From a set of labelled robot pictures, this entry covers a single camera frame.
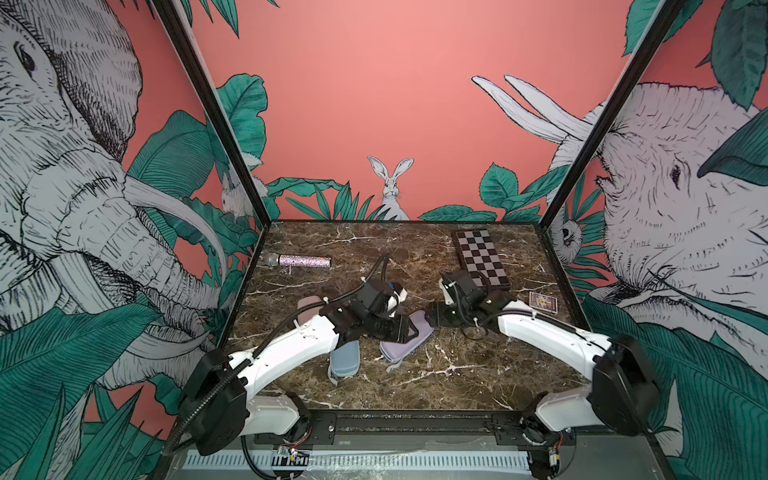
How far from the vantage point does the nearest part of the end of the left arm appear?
1.88 ft

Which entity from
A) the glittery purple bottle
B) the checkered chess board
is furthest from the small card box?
the glittery purple bottle

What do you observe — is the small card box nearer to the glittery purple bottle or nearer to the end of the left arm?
the end of the left arm

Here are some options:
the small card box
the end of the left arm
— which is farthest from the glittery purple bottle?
the small card box

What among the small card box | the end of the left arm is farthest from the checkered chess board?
the end of the left arm

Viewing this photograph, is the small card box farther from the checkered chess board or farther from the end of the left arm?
the end of the left arm

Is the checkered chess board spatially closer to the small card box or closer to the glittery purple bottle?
the small card box

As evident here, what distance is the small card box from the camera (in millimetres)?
973

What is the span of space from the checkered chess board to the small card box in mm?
94

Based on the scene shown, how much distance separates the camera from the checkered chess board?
103 centimetres

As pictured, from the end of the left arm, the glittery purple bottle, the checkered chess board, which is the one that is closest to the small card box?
the checkered chess board

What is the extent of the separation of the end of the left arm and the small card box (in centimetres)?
51

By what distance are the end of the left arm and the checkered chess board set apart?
435 millimetres
